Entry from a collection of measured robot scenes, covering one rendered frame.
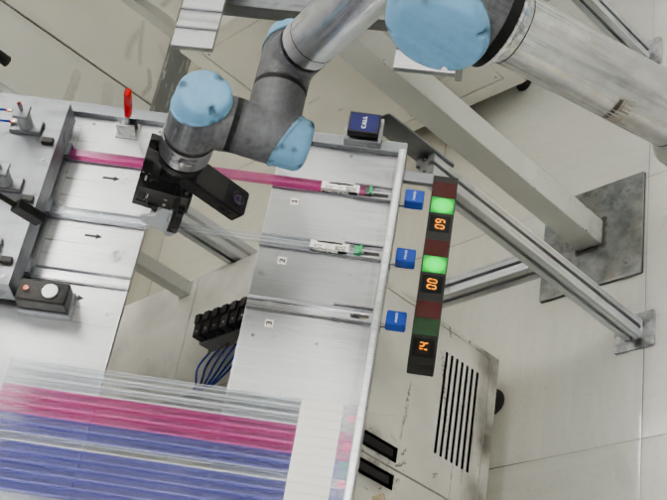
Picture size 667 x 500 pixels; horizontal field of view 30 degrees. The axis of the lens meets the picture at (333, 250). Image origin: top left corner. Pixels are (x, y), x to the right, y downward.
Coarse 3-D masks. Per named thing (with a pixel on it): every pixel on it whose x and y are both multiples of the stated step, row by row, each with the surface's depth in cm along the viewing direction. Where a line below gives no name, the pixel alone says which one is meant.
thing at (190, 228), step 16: (64, 208) 193; (80, 208) 193; (128, 224) 193; (144, 224) 192; (192, 224) 192; (240, 240) 191; (256, 240) 191; (272, 240) 190; (288, 240) 190; (304, 240) 190
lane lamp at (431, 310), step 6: (420, 300) 187; (420, 306) 186; (426, 306) 186; (432, 306) 186; (438, 306) 186; (420, 312) 186; (426, 312) 186; (432, 312) 186; (438, 312) 186; (438, 318) 185
